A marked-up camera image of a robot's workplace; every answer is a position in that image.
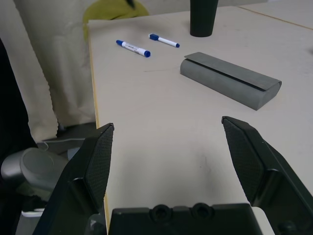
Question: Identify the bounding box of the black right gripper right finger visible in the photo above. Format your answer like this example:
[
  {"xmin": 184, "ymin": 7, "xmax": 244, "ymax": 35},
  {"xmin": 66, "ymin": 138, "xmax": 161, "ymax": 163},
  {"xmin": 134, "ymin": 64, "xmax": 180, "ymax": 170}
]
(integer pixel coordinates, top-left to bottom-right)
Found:
[{"xmin": 221, "ymin": 116, "xmax": 313, "ymax": 235}]

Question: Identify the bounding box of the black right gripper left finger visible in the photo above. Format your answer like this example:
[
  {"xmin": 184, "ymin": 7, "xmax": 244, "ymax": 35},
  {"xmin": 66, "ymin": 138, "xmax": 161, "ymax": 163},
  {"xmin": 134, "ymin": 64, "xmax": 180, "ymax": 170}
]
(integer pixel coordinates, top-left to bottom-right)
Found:
[{"xmin": 33, "ymin": 122, "xmax": 115, "ymax": 235}]

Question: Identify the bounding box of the grey glasses case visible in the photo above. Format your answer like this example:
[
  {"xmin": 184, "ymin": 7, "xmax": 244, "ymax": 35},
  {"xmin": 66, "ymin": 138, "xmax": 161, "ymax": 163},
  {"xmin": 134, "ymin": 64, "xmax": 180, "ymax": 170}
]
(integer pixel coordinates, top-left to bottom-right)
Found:
[{"xmin": 180, "ymin": 52, "xmax": 282, "ymax": 112}]

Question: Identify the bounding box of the grey right robot leg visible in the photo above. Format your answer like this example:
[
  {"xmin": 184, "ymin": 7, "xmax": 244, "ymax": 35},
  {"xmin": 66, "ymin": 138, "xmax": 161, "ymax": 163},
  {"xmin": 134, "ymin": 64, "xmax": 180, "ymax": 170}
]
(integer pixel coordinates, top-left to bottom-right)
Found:
[{"xmin": 1, "ymin": 146, "xmax": 70, "ymax": 193}]

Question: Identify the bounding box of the blue marker with round cap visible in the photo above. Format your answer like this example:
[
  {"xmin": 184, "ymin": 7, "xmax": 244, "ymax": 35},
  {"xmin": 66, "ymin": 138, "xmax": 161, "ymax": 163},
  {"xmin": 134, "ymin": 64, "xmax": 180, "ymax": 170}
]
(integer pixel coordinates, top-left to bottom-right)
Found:
[{"xmin": 115, "ymin": 40, "xmax": 151, "ymax": 59}]

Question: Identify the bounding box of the blue marker with eraser cap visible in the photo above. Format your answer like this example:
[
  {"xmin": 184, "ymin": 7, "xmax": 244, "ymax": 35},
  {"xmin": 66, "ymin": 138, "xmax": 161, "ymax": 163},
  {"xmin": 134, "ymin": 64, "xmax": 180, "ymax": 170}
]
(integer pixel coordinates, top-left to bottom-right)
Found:
[{"xmin": 148, "ymin": 33, "xmax": 181, "ymax": 48}]

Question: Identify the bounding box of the tapered black cup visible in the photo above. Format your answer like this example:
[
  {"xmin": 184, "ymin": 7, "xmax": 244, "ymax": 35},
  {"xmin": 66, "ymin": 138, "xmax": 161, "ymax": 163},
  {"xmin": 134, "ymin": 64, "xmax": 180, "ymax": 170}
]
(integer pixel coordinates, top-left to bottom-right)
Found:
[{"xmin": 189, "ymin": 0, "xmax": 219, "ymax": 38}]

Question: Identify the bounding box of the yellow-green fabric object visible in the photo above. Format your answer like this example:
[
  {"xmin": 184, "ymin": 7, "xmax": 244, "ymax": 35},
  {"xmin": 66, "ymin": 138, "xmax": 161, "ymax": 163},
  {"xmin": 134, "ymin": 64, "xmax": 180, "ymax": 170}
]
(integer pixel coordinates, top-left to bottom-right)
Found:
[{"xmin": 82, "ymin": 0, "xmax": 149, "ymax": 24}]

